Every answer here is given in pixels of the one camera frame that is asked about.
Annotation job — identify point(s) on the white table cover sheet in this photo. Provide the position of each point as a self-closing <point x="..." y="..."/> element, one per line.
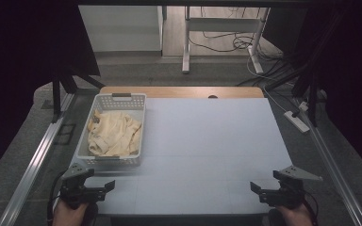
<point x="201" y="141"/>

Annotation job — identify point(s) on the black curtain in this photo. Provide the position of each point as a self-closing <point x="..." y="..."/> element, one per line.
<point x="19" y="62"/>
<point x="355" y="78"/>

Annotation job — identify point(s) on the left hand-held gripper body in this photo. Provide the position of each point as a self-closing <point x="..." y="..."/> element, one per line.
<point x="74" y="188"/>

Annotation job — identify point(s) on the white power strip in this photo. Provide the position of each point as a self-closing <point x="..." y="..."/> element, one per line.
<point x="297" y="122"/>

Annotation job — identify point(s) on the person's left hand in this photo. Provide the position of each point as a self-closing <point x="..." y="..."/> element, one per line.
<point x="69" y="217"/>

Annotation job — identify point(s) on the white desk frame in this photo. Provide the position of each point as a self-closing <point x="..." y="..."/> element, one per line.
<point x="187" y="40"/>

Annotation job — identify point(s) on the wooden table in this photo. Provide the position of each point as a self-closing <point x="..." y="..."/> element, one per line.
<point x="182" y="92"/>

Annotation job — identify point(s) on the aluminium rail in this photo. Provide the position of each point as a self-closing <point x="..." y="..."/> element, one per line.
<point x="34" y="163"/>
<point x="333" y="169"/>

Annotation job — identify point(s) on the white cabinet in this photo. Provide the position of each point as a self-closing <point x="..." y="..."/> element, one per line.
<point x="122" y="31"/>

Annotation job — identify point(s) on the black metal stand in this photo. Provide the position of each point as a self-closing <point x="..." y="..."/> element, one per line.
<point x="56" y="97"/>
<point x="311" y="94"/>

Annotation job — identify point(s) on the cream garment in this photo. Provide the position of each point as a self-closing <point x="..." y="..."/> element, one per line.
<point x="114" y="133"/>

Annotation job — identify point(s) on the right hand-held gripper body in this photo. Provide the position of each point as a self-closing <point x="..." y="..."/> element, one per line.
<point x="290" y="191"/>

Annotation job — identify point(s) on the person's right hand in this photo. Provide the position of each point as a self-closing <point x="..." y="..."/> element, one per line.
<point x="295" y="217"/>

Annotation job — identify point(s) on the black floor bracket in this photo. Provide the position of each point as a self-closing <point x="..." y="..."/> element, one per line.
<point x="56" y="135"/>

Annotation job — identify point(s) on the white perforated plastic basket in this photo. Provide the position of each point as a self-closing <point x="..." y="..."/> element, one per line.
<point x="88" y="147"/>

